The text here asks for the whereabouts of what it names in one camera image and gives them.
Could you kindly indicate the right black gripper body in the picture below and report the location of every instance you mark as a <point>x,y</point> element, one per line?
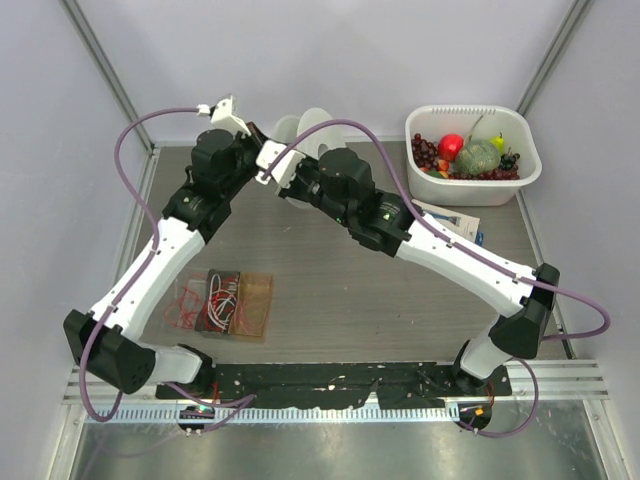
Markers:
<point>307,184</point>

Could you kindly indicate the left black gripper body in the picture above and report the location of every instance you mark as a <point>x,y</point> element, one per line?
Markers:
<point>246,148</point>

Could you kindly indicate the white plastic cable spool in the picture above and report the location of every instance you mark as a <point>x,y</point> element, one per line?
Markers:
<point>289,127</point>

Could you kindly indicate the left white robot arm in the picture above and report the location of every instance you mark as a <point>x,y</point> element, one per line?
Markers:
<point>105,341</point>

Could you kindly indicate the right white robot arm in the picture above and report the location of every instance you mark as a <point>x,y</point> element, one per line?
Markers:
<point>340,184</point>

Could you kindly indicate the dark red grape bunch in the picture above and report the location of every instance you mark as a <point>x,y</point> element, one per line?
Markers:
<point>425,153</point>

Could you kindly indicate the red apple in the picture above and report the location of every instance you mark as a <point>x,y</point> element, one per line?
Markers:
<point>449,146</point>

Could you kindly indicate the white plastic basket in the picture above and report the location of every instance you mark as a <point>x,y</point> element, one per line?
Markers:
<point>482,122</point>

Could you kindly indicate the blue white razor box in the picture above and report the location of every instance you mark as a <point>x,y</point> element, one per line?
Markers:
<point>463,225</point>

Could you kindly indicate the green netted melon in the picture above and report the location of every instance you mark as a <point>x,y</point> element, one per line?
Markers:
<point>477,157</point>

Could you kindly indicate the yellow pear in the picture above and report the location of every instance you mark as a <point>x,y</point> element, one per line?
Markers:
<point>499,142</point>

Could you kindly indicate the black grape bunch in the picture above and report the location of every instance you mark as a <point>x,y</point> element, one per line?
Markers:
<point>509,161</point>

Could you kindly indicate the red grapes front row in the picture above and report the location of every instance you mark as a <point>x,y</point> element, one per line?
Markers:
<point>497,174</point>

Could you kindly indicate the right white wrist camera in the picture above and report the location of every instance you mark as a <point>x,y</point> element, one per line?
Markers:
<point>273,165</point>

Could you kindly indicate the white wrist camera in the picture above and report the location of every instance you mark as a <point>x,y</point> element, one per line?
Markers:
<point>273,165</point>
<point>223,116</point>

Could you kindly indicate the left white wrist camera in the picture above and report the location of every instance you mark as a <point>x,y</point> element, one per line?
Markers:
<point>223,116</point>

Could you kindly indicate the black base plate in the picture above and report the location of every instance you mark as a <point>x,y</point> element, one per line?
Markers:
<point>338,386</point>

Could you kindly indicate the slotted cable duct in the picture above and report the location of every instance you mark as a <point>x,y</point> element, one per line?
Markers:
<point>369,413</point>

